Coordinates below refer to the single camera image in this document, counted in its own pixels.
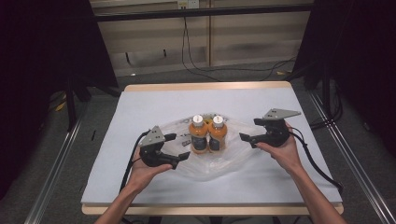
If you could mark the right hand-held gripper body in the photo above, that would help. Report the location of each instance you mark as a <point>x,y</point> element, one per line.
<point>277,133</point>

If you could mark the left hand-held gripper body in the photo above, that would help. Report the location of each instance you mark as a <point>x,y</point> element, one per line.
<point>154,152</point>

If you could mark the clear plastic bag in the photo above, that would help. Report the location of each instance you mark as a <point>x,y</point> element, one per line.
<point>218,165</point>

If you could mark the person's right hand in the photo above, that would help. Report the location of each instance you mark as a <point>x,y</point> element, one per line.
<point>286,155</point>

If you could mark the person's left hand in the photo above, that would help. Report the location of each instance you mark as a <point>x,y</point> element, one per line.
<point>143,177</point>

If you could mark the orange drink bottle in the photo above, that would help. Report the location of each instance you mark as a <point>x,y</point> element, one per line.
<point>198,135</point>
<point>217,135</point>

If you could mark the white table mat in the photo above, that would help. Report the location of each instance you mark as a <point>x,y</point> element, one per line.
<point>143,105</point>

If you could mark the yellow floor tape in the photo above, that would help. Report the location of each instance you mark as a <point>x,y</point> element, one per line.
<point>61,106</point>
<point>281,73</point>

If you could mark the wooden table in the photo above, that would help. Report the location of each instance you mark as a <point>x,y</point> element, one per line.
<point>211,210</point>

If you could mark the black metal stand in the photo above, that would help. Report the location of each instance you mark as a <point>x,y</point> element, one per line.
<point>326,93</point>
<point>71,105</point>

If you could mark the black curtain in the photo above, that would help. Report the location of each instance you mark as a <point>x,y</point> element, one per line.
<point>37,62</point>
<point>358,62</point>

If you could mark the black horizontal bar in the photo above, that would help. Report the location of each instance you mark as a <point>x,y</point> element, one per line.
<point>199,12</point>

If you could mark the aluminium floor rail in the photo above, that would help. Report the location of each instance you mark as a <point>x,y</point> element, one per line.
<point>53,174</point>
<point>358,165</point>

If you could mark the white wall socket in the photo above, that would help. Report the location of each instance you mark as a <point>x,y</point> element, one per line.
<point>188,3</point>

